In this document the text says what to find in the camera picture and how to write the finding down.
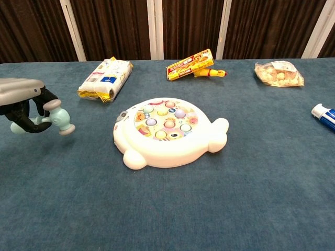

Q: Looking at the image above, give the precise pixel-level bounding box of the yellow curry box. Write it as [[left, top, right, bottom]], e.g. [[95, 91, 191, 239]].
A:
[[166, 48, 215, 81]]

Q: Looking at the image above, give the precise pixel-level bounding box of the white partition frame post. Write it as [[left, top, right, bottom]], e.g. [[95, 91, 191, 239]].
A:
[[59, 0, 87, 62], [146, 0, 164, 61], [215, 0, 233, 60], [300, 0, 335, 59]]

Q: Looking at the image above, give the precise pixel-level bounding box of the white whack-a-mole toy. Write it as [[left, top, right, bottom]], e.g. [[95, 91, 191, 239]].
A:
[[113, 97, 230, 170]]

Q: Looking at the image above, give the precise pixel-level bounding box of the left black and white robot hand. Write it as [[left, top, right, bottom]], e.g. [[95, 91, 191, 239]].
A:
[[0, 77, 60, 134]]

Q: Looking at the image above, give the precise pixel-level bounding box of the white and yellow biscuit pack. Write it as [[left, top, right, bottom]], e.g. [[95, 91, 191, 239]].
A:
[[76, 56, 133, 103]]

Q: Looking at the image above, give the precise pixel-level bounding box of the yellow rubber chicken toy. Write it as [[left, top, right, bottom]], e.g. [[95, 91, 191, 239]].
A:
[[193, 67, 228, 79]]

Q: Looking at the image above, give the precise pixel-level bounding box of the clear snack bag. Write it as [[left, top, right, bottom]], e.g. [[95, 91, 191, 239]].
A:
[[254, 60, 305, 87]]

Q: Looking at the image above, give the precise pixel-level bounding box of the teal and grey toy hammer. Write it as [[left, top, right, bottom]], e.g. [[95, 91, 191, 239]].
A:
[[10, 98, 76, 136]]

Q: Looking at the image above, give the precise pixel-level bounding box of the blue felt table mat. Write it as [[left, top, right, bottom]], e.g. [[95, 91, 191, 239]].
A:
[[0, 59, 335, 251]]

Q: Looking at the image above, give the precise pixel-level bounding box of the blue and white toothpaste tube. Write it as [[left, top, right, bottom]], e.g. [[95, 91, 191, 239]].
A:
[[310, 103, 335, 133]]

